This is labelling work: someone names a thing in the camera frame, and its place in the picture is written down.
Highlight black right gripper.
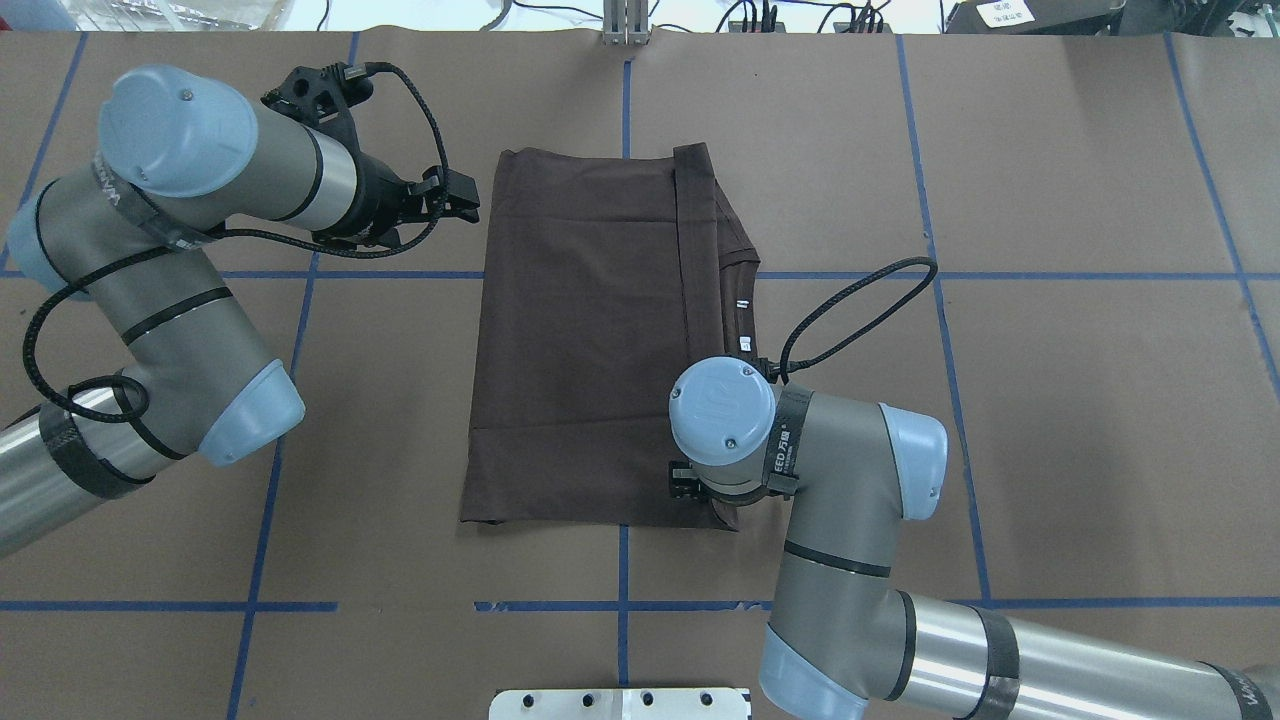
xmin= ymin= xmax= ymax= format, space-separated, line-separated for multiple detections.
xmin=668 ymin=461 xmax=769 ymax=503

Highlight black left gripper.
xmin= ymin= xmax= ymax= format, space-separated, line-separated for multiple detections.
xmin=260 ymin=61 xmax=481 ymax=251

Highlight dark brown t-shirt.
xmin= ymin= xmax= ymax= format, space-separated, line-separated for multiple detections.
xmin=460 ymin=143 xmax=760 ymax=532

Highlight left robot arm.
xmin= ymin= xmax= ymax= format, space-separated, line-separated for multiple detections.
xmin=3 ymin=61 xmax=481 ymax=555

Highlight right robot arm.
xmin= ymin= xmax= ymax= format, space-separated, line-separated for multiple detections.
xmin=669 ymin=356 xmax=1277 ymax=719

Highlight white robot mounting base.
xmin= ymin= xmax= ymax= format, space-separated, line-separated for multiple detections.
xmin=488 ymin=687 xmax=753 ymax=719

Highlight black box with label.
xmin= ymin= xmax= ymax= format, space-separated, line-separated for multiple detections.
xmin=943 ymin=1 xmax=1126 ymax=36

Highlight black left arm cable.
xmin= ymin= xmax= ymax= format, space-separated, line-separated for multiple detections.
xmin=22 ymin=61 xmax=451 ymax=427

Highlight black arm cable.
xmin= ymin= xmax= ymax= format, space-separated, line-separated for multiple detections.
xmin=22 ymin=61 xmax=451 ymax=427
xmin=755 ymin=256 xmax=941 ymax=386

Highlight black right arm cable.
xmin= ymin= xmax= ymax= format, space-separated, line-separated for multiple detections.
xmin=755 ymin=256 xmax=941 ymax=386

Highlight aluminium frame post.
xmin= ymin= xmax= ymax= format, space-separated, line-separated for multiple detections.
xmin=600 ymin=0 xmax=655 ymax=47

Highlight black power strip cables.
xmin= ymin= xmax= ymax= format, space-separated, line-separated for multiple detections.
xmin=716 ymin=0 xmax=893 ymax=36

